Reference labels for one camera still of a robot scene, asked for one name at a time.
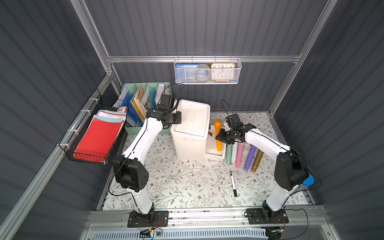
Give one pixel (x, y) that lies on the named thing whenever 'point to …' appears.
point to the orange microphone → (217, 124)
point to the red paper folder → (98, 141)
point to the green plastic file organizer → (138, 99)
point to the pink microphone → (240, 148)
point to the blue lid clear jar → (309, 181)
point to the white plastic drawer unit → (189, 139)
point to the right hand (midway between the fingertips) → (221, 136)
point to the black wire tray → (76, 132)
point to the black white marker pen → (233, 184)
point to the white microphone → (234, 152)
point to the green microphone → (228, 152)
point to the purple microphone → (250, 156)
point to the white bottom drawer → (210, 151)
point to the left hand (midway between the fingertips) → (176, 116)
